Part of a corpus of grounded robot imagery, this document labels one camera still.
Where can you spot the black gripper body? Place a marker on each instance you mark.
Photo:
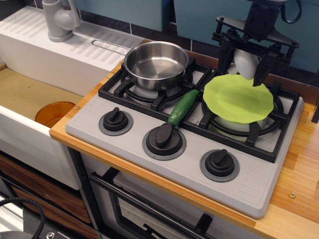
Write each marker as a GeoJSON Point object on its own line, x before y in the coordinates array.
{"type": "Point", "coordinates": [257, 34]}

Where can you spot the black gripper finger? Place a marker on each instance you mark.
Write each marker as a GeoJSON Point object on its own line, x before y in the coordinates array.
{"type": "Point", "coordinates": [266, 64]}
{"type": "Point", "coordinates": [227, 48]}

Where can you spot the white toy mushroom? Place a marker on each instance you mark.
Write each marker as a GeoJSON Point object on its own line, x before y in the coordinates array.
{"type": "Point", "coordinates": [245, 64]}

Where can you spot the green toy pickle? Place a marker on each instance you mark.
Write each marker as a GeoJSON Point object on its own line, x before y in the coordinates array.
{"type": "Point", "coordinates": [182, 107]}

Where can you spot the light green plate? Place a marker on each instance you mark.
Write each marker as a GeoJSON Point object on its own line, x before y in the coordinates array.
{"type": "Point", "coordinates": [235, 99]}

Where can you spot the stainless steel pot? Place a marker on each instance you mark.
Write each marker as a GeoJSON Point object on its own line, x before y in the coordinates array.
{"type": "Point", "coordinates": [152, 66]}

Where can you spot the black middle stove knob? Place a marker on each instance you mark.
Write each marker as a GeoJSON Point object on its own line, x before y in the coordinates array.
{"type": "Point", "coordinates": [164, 143]}

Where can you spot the black stove knob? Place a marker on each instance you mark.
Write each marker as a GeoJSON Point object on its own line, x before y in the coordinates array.
{"type": "Point", "coordinates": [164, 143]}
{"type": "Point", "coordinates": [115, 122]}
{"type": "Point", "coordinates": [219, 166]}

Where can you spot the grey toy stove top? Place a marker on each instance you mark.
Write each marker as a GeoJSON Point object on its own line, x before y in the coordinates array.
{"type": "Point", "coordinates": [249, 192]}

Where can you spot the black right stove knob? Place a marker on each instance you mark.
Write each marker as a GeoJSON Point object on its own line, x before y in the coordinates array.
{"type": "Point", "coordinates": [219, 166]}

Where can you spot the black left stove knob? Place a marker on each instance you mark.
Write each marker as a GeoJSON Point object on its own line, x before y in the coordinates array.
{"type": "Point", "coordinates": [115, 122]}

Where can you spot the black right burner grate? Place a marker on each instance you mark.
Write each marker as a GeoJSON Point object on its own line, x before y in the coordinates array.
{"type": "Point", "coordinates": [268, 139]}

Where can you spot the black burner grate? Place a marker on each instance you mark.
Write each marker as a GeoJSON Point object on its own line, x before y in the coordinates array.
{"type": "Point", "coordinates": [120, 90]}
{"type": "Point", "coordinates": [268, 139]}

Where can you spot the black left burner grate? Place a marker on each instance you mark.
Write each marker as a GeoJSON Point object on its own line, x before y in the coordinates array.
{"type": "Point", "coordinates": [120, 90]}

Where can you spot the grey toy faucet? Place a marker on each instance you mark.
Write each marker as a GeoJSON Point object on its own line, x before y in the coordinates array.
{"type": "Point", "coordinates": [60, 22]}

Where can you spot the orange plastic cup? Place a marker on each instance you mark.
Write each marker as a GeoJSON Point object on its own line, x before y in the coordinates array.
{"type": "Point", "coordinates": [52, 113]}

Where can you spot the white toy sink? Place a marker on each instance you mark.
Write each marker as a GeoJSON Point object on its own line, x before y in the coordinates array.
{"type": "Point", "coordinates": [35, 71]}

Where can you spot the wooden drawer front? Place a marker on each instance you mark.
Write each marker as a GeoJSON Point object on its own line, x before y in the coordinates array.
{"type": "Point", "coordinates": [62, 205]}

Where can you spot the oven door with black handle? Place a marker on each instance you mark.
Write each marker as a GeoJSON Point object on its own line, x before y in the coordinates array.
{"type": "Point", "coordinates": [141, 211]}

